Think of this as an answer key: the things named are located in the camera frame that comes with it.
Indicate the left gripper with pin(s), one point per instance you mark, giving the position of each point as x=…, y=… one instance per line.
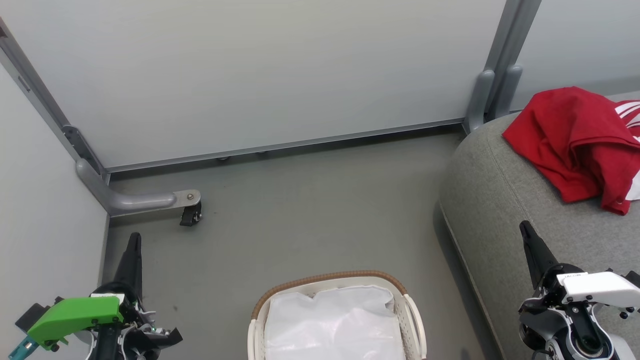
x=75, y=315

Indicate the white laundry basket brown rim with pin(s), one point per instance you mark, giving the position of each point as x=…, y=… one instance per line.
x=414, y=320

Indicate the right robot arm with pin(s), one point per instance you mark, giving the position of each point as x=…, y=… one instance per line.
x=560, y=330

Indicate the grey fabric sofa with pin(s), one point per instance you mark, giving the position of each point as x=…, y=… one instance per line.
x=500, y=190

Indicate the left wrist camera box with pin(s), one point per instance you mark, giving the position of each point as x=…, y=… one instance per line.
x=31, y=314

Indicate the red clothing with white stripes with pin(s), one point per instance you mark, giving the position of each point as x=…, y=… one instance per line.
x=570, y=135

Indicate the grey metal partition post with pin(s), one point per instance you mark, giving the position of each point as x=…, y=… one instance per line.
x=512, y=40

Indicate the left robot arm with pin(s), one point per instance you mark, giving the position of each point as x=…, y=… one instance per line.
x=107, y=347

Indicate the black caster wheel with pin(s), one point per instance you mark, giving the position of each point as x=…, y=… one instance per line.
x=191, y=215

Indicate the teal plastic tab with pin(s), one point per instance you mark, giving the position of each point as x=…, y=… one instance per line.
x=20, y=349

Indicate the grey upright partition foot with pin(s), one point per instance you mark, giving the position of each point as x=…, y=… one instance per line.
x=507, y=90
x=477, y=100

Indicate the grey partition bottom rail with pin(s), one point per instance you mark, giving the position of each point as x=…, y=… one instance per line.
x=285, y=145

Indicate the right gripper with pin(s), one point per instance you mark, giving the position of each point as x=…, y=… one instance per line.
x=595, y=287

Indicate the grey metal corner post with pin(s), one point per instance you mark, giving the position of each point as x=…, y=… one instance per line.
x=45, y=105

